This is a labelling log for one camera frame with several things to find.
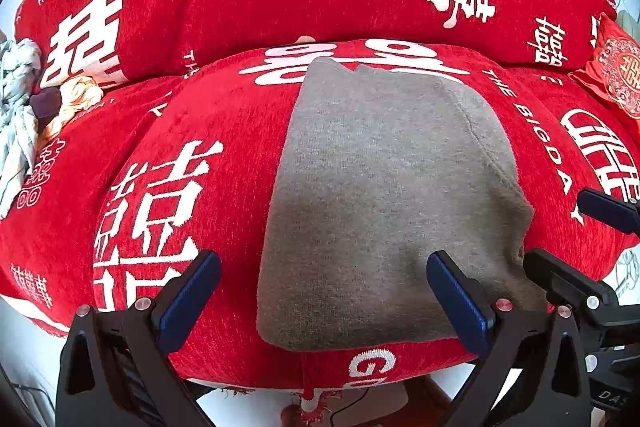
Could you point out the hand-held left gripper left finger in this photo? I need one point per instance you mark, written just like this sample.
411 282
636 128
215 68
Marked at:
187 302

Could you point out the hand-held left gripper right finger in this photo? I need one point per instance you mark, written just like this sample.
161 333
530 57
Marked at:
460 302

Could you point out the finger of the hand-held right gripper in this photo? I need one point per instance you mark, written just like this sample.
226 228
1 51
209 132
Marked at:
555 272
607 209

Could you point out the grey knitted sweater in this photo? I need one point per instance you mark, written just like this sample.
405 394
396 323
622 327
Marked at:
380 207

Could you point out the white printed bag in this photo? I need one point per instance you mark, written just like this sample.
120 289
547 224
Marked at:
625 269

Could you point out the red printed sofa cover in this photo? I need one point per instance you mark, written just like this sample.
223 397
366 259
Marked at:
210 187

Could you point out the red embroidered cushion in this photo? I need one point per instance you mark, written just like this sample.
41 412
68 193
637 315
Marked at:
612 67

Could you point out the cream crumpled cloth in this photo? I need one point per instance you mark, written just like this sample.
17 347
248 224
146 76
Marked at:
75 99

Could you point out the dark maroon cloth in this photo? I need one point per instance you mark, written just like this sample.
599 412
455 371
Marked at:
45 103

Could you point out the pale floral crumpled cloth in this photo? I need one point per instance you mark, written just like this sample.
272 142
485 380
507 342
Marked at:
17 122

